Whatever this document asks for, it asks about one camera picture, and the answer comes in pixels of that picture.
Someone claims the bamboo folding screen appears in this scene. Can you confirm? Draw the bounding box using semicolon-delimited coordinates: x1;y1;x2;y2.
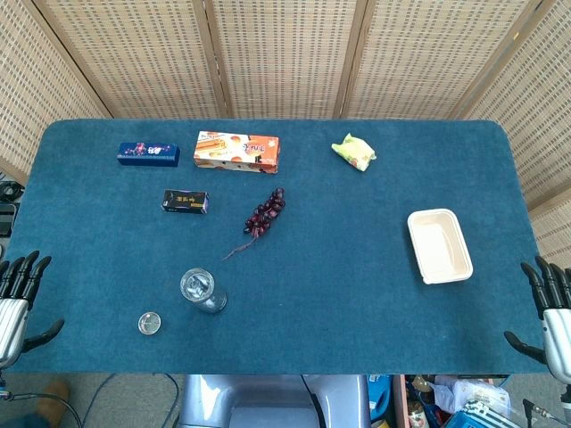
0;0;571;268

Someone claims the clear glass jar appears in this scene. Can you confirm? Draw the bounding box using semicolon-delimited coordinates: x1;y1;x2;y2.
179;267;228;314

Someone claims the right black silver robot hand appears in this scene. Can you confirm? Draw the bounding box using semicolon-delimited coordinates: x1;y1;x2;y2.
503;255;571;384

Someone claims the white plastic bag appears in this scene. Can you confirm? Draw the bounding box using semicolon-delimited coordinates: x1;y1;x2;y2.
431;375;510;416

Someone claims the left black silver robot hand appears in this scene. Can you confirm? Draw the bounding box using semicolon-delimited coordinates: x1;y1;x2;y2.
0;250;66;369

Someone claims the blue table cloth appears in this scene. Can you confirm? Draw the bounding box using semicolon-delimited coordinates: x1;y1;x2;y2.
0;118;559;375

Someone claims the black electronic device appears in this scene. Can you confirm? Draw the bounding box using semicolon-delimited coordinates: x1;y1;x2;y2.
0;177;24;238

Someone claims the small black box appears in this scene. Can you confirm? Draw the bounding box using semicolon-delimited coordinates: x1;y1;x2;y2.
161;189;211;216

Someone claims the brown shoe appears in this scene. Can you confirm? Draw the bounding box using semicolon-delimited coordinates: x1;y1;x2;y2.
34;379;71;424

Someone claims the black plug with cable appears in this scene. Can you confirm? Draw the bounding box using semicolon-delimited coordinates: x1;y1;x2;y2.
522;398;571;423

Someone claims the cream rectangular food tray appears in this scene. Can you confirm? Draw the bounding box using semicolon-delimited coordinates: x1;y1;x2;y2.
406;208;475;285

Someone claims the dark blue long box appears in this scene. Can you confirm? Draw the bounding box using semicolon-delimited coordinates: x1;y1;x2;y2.
116;141;181;169

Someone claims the grey floor cable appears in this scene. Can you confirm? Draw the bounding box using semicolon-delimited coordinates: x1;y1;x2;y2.
82;374;118;428

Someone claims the orange white snack box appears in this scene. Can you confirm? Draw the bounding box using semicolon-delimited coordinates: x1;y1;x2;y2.
193;130;281;175

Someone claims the blue white checkered box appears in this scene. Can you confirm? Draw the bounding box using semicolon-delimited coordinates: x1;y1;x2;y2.
445;399;521;428

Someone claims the blue plastic container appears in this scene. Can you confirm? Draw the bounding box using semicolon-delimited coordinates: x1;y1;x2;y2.
367;374;394;421

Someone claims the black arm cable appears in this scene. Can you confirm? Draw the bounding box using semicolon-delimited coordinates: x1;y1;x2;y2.
0;391;85;428

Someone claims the green yellow snack packet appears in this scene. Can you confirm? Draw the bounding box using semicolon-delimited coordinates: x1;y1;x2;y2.
330;132;377;172

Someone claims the purple grape bunch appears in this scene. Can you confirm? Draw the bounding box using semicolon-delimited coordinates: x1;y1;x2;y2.
221;186;287;261

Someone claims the silver robot torso base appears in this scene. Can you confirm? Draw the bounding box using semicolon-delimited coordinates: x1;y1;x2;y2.
177;374;372;428

